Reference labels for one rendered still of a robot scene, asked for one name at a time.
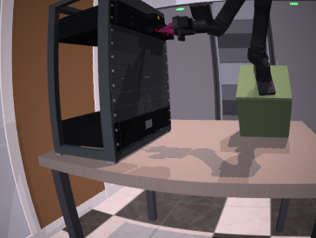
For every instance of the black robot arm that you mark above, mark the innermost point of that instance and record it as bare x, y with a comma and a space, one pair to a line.
257, 49

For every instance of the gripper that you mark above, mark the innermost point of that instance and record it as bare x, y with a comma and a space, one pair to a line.
169, 29

